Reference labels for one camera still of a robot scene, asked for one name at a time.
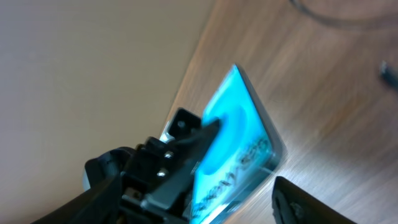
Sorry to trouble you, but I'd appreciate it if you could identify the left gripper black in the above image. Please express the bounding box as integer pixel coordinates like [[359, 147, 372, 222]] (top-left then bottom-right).
[[83, 119, 221, 223]]

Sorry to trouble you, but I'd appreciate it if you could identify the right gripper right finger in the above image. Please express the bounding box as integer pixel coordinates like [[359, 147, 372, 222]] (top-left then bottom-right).
[[272, 176, 355, 224]]

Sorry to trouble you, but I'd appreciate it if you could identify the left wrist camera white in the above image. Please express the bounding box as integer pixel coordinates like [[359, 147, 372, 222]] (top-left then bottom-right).
[[160, 108, 201, 143]]

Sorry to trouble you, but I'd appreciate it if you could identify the Galaxy S25 smartphone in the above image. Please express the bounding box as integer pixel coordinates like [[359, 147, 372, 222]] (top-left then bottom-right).
[[190, 64, 285, 224]]

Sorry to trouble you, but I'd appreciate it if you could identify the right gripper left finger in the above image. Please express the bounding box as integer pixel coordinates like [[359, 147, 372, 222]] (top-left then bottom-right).
[[34, 175, 122, 224]]

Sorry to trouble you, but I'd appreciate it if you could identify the black USB charging cable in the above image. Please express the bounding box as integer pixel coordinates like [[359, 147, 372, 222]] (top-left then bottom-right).
[[379, 60, 398, 93]]

